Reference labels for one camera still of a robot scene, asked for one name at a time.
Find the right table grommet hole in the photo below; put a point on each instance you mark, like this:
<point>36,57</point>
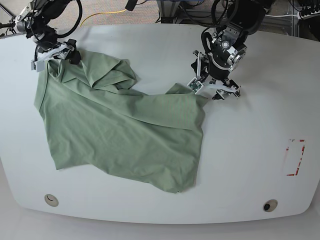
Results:
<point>270,205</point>

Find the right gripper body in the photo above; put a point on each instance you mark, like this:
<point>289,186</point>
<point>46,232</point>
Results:
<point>46,39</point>

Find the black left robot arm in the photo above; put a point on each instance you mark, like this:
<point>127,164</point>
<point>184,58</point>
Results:
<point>244,14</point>

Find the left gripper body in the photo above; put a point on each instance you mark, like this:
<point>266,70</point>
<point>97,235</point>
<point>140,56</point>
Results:
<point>225,47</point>

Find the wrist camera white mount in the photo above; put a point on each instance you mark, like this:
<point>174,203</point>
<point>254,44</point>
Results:
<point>61,52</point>
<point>202,67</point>

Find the red tape rectangle marker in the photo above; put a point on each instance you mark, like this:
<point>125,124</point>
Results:
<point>293,157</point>

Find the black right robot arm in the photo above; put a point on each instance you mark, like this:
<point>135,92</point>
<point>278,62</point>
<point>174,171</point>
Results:
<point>33,21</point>

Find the white power strip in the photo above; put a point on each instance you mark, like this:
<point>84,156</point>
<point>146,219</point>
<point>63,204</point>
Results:
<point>308,13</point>

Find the left table grommet hole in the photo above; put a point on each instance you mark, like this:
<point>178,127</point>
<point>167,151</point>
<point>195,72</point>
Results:
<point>51,200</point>

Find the green T-shirt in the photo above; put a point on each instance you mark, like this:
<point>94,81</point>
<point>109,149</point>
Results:
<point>92,115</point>

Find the table grommet hole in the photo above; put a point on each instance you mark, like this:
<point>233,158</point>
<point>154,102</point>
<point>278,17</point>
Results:
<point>270,205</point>
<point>51,200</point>

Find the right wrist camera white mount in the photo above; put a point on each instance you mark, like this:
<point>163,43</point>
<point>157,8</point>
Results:
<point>61,52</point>

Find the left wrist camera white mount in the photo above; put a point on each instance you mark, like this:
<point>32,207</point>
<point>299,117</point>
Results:
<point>202,67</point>

